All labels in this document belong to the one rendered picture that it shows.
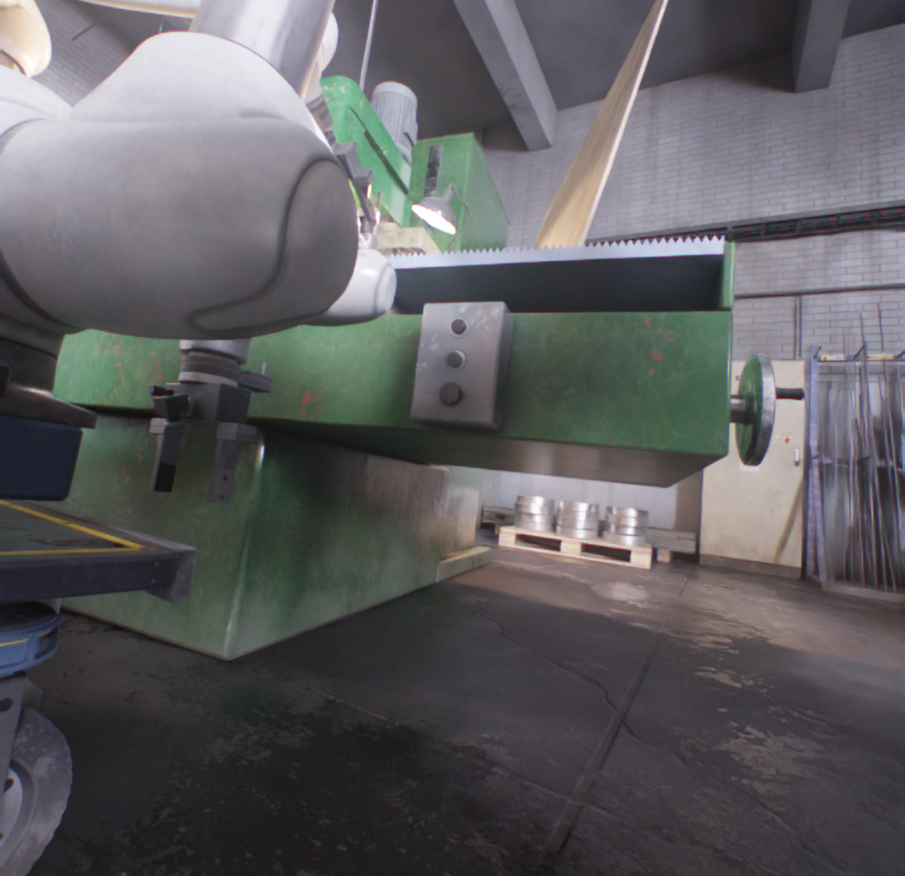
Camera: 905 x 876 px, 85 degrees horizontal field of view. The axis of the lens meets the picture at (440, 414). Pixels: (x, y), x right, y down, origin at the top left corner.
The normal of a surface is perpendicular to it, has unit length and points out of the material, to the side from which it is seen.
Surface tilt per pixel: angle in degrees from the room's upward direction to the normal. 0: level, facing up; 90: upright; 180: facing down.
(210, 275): 136
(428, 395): 90
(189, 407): 90
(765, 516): 90
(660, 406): 90
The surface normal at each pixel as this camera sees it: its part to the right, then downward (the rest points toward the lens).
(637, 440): -0.34, -0.18
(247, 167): 0.28, -0.13
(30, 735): 0.88, -0.04
